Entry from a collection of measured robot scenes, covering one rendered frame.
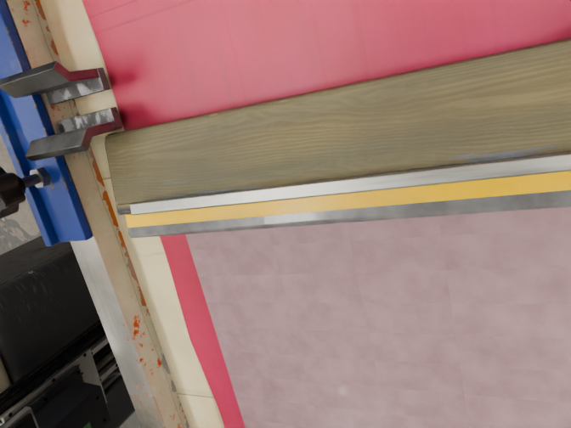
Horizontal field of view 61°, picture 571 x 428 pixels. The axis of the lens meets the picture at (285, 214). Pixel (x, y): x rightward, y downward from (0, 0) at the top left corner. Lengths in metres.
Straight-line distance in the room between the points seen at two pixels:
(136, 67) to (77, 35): 0.07
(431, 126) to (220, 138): 0.16
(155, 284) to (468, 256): 0.32
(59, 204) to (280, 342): 0.26
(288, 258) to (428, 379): 0.16
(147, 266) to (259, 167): 0.22
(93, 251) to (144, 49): 0.21
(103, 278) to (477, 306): 0.36
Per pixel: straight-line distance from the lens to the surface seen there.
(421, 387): 0.48
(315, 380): 0.51
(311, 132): 0.36
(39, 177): 0.52
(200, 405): 0.62
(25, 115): 0.52
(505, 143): 0.33
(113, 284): 0.54
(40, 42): 0.53
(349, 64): 0.38
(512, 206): 0.34
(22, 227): 2.42
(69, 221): 0.52
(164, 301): 0.55
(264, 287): 0.47
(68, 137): 0.45
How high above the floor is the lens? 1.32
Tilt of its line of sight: 58 degrees down
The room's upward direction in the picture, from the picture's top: 132 degrees counter-clockwise
